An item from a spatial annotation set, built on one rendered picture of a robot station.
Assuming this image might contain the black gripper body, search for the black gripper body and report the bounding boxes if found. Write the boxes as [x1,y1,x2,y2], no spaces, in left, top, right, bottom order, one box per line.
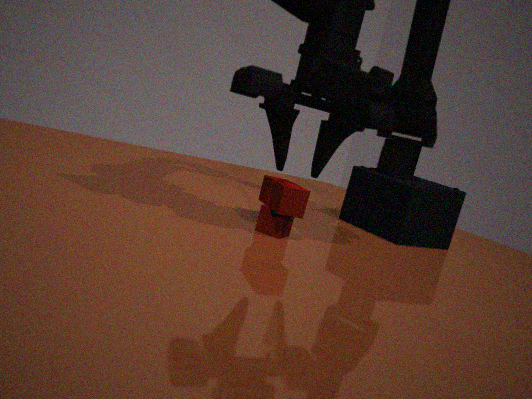
[230,30,396,132]

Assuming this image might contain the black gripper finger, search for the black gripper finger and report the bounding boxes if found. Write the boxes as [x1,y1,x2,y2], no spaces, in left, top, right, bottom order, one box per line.
[259,103,300,171]
[311,120,365,178]

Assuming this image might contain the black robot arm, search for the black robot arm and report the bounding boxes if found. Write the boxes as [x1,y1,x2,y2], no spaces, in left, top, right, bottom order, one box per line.
[271,0,451,181]

